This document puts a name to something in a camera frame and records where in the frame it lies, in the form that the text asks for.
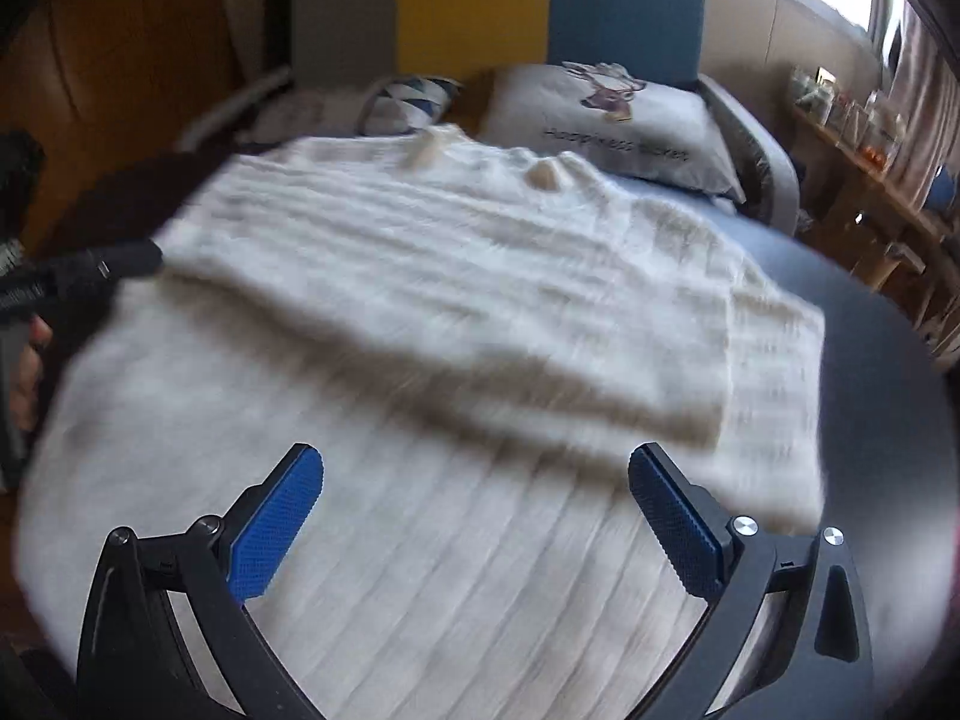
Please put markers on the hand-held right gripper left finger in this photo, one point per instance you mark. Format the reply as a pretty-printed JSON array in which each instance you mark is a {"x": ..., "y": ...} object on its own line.
[{"x": 277, "y": 517}]

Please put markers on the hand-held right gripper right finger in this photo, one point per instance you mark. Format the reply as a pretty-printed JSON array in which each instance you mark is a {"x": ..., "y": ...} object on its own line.
[{"x": 675, "y": 532}]

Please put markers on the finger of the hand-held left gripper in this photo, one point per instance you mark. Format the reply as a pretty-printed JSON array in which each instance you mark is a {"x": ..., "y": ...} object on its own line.
[{"x": 120, "y": 260}]

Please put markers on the cream knit sweater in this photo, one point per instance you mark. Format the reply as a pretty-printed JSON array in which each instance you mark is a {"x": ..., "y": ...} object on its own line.
[{"x": 450, "y": 315}]

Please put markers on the person's left hand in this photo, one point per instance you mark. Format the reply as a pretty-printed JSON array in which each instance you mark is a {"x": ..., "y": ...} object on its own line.
[{"x": 31, "y": 375}]

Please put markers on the triangle pattern pillow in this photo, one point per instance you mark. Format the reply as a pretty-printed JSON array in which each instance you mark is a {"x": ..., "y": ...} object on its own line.
[{"x": 405, "y": 101}]

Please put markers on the wooden desk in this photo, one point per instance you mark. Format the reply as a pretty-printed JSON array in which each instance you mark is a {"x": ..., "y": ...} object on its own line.
[{"x": 885, "y": 195}]

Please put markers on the deer print pillow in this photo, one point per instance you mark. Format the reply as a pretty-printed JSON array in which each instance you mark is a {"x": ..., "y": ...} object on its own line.
[{"x": 675, "y": 120}]

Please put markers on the blue folding chair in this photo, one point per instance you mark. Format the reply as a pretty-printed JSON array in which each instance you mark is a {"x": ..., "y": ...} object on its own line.
[{"x": 939, "y": 191}]

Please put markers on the beige floral curtain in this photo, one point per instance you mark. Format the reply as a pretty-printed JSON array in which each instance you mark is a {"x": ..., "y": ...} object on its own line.
[{"x": 922, "y": 90}]

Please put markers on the grey yellow blue sofa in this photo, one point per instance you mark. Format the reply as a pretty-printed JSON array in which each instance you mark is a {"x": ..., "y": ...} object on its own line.
[{"x": 622, "y": 7}]

